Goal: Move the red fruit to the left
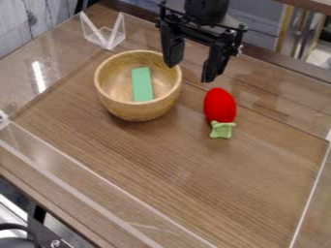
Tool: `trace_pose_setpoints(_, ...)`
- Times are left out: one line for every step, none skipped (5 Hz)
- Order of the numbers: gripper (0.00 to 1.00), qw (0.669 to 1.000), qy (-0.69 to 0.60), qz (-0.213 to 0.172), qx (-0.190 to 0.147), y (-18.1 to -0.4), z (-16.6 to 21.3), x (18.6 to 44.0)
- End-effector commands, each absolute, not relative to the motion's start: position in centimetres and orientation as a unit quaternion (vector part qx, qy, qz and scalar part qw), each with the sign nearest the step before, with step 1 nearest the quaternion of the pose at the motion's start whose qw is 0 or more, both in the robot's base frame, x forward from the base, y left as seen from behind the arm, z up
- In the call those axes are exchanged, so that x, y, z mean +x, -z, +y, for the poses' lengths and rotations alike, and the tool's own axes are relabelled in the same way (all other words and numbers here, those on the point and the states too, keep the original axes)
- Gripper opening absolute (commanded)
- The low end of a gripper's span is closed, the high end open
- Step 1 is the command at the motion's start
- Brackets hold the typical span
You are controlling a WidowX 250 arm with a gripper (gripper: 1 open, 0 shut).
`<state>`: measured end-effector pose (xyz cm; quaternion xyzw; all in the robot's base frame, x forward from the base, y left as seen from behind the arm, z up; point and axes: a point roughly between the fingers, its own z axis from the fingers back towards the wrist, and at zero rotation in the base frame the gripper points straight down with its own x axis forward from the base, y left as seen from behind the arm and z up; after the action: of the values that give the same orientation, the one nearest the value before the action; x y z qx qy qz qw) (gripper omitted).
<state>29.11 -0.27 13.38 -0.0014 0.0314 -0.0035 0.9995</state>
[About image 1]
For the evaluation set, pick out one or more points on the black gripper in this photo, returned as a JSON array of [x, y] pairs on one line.
[[202, 21]]

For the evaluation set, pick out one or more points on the red plush strawberry green leaves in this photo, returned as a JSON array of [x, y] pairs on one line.
[[221, 113]]

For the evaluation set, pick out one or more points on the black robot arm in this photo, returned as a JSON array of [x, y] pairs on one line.
[[205, 23]]

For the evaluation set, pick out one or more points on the green rectangular block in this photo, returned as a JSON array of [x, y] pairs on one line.
[[142, 84]]

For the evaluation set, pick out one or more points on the wooden bowl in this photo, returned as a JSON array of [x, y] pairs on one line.
[[114, 85]]

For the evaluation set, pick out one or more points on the clear acrylic stand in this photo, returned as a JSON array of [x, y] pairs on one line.
[[105, 37]]

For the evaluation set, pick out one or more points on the gold metal chair frame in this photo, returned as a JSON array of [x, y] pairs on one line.
[[302, 22]]

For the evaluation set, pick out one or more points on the black table leg bracket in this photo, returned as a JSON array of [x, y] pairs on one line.
[[49, 238]]

